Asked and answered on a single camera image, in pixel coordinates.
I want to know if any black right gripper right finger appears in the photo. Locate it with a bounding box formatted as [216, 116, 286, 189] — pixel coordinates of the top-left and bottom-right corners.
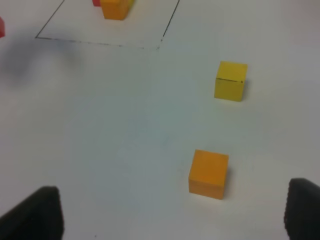
[284, 178, 320, 240]

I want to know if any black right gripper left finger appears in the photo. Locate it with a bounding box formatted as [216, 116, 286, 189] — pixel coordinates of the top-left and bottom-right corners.
[0, 186, 65, 240]

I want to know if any yellow cube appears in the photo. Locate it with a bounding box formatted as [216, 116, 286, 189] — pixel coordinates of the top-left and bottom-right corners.
[214, 61, 248, 102]

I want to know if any orange template cube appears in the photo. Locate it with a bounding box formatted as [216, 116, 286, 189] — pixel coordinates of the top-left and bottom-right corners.
[100, 0, 135, 21]

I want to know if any red template cube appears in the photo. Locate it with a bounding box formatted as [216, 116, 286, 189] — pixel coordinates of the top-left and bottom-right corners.
[92, 0, 101, 7]

